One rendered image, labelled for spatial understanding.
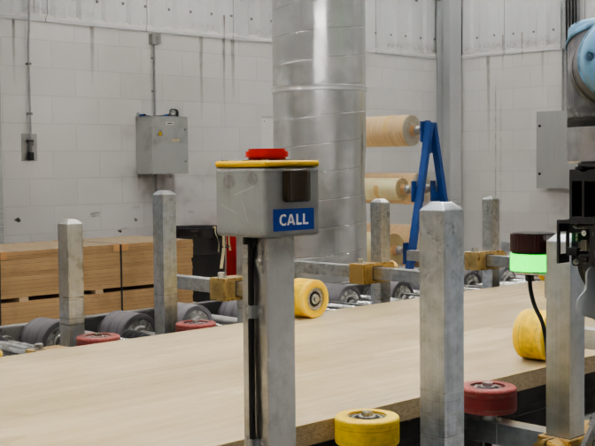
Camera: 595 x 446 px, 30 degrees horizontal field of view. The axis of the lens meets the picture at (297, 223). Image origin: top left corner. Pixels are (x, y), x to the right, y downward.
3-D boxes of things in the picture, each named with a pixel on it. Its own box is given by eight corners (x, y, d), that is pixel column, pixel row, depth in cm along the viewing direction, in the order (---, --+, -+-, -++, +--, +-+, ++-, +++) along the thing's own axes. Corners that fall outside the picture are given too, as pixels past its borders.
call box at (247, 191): (320, 242, 103) (320, 158, 103) (266, 246, 98) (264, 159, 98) (269, 239, 108) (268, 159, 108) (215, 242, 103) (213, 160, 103)
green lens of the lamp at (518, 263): (566, 269, 143) (566, 252, 142) (540, 272, 138) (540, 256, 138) (527, 266, 147) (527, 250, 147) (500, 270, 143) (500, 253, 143)
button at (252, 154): (297, 166, 103) (297, 148, 103) (266, 166, 100) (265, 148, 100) (268, 166, 106) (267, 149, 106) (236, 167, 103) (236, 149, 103)
